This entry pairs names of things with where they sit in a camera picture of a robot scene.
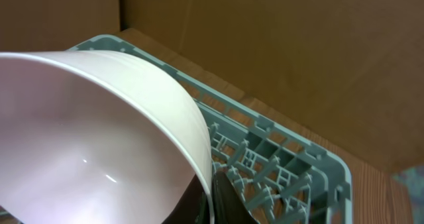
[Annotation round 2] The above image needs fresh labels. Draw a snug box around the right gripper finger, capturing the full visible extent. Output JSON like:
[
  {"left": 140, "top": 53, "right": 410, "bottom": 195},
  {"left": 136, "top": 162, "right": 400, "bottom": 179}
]
[{"left": 163, "top": 171, "right": 257, "bottom": 224}]

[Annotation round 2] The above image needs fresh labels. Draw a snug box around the pink bowl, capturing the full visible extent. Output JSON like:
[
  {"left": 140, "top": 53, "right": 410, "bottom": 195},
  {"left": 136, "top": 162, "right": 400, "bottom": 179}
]
[{"left": 1, "top": 50, "right": 212, "bottom": 223}]

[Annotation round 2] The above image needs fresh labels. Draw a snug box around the grey dishwasher rack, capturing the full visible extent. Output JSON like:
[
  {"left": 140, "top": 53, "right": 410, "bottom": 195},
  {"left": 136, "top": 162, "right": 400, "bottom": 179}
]
[{"left": 76, "top": 35, "right": 353, "bottom": 224}]

